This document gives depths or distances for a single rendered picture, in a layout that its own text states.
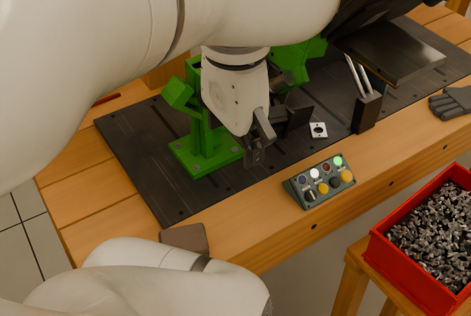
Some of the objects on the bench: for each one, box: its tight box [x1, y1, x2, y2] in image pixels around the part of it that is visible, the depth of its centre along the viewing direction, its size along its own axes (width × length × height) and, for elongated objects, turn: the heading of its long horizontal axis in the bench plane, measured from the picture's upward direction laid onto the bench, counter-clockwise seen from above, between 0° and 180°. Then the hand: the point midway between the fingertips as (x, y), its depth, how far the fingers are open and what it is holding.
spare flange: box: [309, 123, 328, 139], centre depth 129 cm, size 6×4×1 cm
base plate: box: [93, 15, 471, 230], centre depth 142 cm, size 42×110×2 cm, turn 123°
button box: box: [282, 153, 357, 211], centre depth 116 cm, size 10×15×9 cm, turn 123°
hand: (235, 139), depth 71 cm, fingers open, 8 cm apart
